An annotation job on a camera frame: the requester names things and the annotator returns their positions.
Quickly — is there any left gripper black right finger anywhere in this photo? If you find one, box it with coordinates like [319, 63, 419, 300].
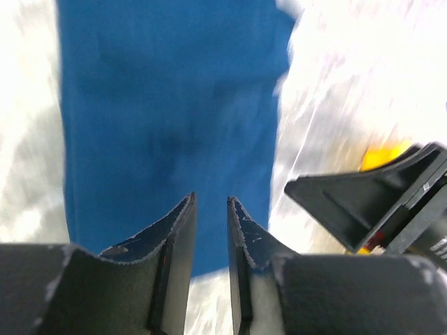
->
[227, 197, 297, 334]

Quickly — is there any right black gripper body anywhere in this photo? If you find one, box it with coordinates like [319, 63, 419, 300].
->
[381, 143, 446, 269]

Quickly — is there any blue t shirt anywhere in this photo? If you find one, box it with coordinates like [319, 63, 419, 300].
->
[57, 1, 297, 276]

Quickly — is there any yellow plastic bin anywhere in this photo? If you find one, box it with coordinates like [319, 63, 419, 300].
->
[357, 142, 411, 255]

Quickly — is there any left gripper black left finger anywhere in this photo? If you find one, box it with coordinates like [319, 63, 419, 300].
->
[100, 192, 197, 334]

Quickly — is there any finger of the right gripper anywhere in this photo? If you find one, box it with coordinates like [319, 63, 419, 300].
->
[284, 142, 439, 253]

